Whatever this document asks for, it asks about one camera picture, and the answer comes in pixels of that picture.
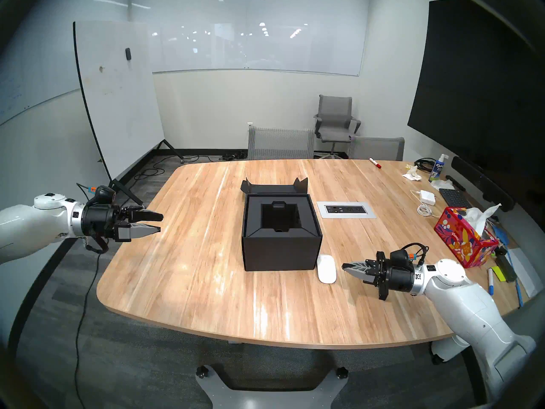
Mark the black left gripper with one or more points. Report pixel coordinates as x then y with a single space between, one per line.
100 220

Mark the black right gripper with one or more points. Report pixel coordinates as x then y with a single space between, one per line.
398 278

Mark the white computer mouse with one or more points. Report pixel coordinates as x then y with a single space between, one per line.
326 269

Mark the black cardboard box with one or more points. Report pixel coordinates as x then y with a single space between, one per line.
281 254

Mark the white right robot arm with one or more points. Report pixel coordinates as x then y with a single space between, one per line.
464 297

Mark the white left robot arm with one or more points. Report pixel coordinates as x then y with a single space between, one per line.
30 229

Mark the red floral tissue box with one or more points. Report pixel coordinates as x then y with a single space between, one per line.
462 242

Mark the grey table outlet panel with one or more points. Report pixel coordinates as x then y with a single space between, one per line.
345 209

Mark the white power adapter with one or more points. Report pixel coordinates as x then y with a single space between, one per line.
427 197

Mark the crumpled white tissue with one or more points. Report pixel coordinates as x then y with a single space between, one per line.
412 174
443 185

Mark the red whiteboard marker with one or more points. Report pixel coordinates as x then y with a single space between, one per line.
375 163

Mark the white cylindrical floor unit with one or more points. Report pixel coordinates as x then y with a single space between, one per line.
445 350

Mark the black keyboard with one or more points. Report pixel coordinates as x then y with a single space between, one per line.
454 198

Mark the whiteboard cleaner spray bottle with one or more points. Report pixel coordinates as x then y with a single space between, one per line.
436 170

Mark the white marker blue cap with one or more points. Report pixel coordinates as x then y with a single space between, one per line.
490 280

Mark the rolling whiteboard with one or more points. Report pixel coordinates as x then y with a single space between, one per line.
115 93

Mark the yellow sticky note pad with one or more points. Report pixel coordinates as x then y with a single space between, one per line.
497 274

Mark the black eraser block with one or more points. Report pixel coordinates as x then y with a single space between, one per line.
506 267

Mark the black video soundbar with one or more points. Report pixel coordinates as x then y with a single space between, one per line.
481 182

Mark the wide grey mesh chair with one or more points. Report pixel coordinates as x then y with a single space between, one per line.
281 144

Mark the blue pen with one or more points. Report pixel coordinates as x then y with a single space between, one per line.
518 291

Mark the grey swivel armchair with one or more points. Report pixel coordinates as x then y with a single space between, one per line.
336 118

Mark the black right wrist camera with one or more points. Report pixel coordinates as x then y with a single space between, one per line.
400 256

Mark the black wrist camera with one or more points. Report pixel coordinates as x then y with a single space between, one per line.
400 256
105 194

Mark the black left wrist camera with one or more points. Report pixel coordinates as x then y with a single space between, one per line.
105 194

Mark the grey metal pedestal base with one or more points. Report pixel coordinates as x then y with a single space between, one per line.
272 395

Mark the glass wall whiteboard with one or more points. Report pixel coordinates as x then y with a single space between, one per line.
25 80
255 37

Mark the black wall screen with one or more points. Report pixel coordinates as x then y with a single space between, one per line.
477 84

